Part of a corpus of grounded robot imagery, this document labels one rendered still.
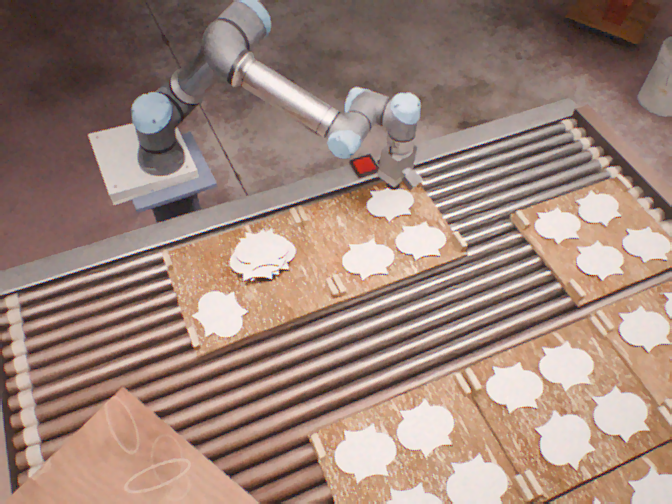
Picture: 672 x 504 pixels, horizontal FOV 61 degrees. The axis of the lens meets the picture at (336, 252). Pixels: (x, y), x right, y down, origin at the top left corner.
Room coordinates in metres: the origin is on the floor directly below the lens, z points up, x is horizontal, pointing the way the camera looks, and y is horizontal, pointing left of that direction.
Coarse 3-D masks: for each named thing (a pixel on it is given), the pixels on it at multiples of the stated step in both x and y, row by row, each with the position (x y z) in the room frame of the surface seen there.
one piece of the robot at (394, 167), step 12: (384, 156) 1.13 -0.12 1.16; (396, 156) 1.12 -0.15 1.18; (408, 156) 1.14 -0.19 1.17; (384, 168) 1.13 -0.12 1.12; (396, 168) 1.10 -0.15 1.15; (408, 168) 1.14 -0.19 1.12; (384, 180) 1.13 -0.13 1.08; (396, 180) 1.11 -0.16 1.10; (408, 180) 1.10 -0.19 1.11; (420, 180) 1.11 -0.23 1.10
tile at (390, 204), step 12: (372, 192) 1.19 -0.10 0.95; (384, 192) 1.19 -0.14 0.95; (396, 192) 1.20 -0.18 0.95; (408, 192) 1.20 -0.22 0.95; (372, 204) 1.14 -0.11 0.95; (384, 204) 1.14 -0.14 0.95; (396, 204) 1.15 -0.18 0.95; (408, 204) 1.15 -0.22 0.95; (384, 216) 1.10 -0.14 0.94; (396, 216) 1.10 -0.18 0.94
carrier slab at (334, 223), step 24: (360, 192) 1.20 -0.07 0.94; (312, 216) 1.09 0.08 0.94; (336, 216) 1.10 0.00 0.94; (360, 216) 1.10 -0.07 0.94; (408, 216) 1.11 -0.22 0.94; (432, 216) 1.11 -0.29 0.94; (312, 240) 1.00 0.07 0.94; (336, 240) 1.01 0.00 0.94; (360, 240) 1.01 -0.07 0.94; (384, 240) 1.01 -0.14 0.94; (336, 264) 0.92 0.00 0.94; (408, 264) 0.93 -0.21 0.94; (432, 264) 0.94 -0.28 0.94; (360, 288) 0.84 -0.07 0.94
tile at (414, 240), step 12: (408, 228) 1.06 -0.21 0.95; (420, 228) 1.06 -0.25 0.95; (432, 228) 1.06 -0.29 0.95; (396, 240) 1.01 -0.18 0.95; (408, 240) 1.01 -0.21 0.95; (420, 240) 1.01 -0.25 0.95; (432, 240) 1.02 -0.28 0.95; (444, 240) 1.02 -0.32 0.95; (408, 252) 0.97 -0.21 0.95; (420, 252) 0.97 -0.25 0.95; (432, 252) 0.97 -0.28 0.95
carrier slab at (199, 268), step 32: (256, 224) 1.05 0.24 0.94; (288, 224) 1.06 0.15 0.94; (192, 256) 0.92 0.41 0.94; (224, 256) 0.93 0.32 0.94; (192, 288) 0.82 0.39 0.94; (224, 288) 0.82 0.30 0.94; (256, 288) 0.83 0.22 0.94; (288, 288) 0.83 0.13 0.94; (320, 288) 0.84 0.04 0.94; (192, 320) 0.72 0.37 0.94; (256, 320) 0.73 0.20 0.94; (288, 320) 0.73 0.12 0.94
